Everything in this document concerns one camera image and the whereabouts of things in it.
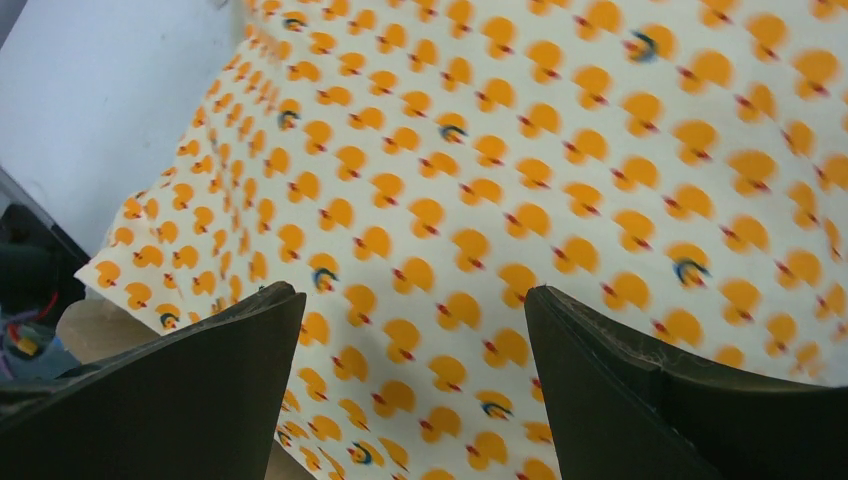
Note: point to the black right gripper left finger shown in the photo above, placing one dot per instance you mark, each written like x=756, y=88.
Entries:
x=198, y=403

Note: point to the wooden pet bed frame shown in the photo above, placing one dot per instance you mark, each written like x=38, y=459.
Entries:
x=96, y=329

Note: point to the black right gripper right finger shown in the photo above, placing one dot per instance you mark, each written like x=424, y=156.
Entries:
x=624, y=405

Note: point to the orange patterned bed cushion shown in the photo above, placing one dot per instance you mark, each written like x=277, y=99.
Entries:
x=416, y=167

